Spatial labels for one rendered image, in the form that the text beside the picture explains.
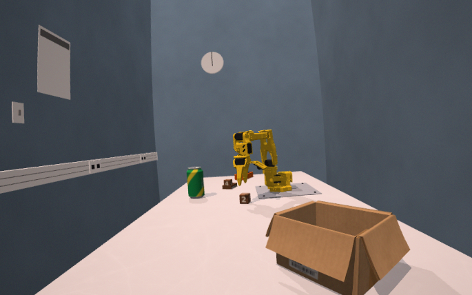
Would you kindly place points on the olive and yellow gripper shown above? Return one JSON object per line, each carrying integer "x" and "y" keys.
{"x": 241, "y": 163}

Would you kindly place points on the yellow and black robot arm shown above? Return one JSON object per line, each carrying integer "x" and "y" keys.
{"x": 282, "y": 179}

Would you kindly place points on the green drink can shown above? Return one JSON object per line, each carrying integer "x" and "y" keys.
{"x": 195, "y": 183}

